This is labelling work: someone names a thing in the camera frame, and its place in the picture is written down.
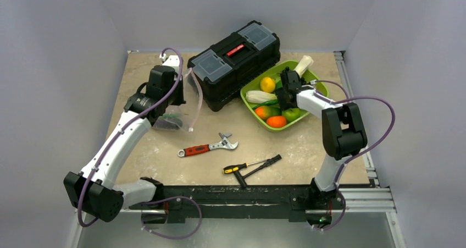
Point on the black plastic toolbox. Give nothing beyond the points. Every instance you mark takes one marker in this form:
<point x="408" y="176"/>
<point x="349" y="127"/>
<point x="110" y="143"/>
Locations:
<point x="224" y="68"/>

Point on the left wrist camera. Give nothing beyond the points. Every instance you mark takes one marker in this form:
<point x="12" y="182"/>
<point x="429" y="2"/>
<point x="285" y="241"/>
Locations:
<point x="172" y="61"/>

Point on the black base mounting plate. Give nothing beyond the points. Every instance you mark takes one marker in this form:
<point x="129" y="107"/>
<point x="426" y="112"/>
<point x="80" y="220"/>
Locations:
<point x="288" y="202"/>

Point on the toy leek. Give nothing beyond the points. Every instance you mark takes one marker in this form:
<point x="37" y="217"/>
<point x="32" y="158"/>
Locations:
<point x="256" y="96"/>

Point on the red handled adjustable wrench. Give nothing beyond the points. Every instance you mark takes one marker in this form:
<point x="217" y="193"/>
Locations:
<point x="224" y="143"/>

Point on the toy green apple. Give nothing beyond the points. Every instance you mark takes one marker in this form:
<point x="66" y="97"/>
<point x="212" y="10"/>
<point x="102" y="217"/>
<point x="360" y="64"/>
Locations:
<point x="291" y="114"/>

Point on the toy purple eggplant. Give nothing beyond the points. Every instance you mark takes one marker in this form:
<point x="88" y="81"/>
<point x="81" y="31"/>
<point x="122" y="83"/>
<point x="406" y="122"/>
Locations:
<point x="169" y="122"/>

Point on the clear zip top bag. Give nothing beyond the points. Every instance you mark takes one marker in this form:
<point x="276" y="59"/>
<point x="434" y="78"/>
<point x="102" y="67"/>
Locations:
<point x="193" y="96"/>

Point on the toy yellow lemon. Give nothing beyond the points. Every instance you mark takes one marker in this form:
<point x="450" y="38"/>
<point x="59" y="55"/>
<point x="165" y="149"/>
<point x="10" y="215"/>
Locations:
<point x="267" y="84"/>

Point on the toy orange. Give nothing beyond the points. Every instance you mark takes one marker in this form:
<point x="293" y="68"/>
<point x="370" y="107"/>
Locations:
<point x="276" y="122"/>

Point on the toy bok choy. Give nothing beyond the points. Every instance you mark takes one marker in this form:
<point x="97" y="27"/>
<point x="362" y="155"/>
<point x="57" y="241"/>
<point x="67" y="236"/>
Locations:
<point x="305" y="62"/>

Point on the toy green bean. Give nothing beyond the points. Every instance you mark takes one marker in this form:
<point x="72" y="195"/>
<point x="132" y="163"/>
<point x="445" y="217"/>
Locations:
<point x="266" y="103"/>

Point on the aluminium frame rail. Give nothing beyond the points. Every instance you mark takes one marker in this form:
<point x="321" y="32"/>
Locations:
<point x="375" y="200"/>

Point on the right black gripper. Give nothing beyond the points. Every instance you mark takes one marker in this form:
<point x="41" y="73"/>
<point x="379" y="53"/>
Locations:
<point x="286" y="82"/>

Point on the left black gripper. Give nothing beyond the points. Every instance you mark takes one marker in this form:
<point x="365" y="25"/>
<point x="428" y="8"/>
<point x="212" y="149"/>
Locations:
<point x="179" y="100"/>

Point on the toy mango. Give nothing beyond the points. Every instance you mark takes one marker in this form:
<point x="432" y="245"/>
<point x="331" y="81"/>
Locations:
<point x="265" y="112"/>

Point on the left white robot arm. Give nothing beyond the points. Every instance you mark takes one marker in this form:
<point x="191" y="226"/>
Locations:
<point x="93" y="189"/>

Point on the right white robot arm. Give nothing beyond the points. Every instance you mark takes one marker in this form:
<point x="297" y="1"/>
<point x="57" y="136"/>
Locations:
<point x="343" y="132"/>

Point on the black T-handle tool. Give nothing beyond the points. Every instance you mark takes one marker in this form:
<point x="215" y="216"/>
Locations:
<point x="242" y="178"/>

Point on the yellow black screwdriver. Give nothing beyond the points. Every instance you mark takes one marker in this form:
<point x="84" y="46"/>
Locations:
<point x="233" y="168"/>

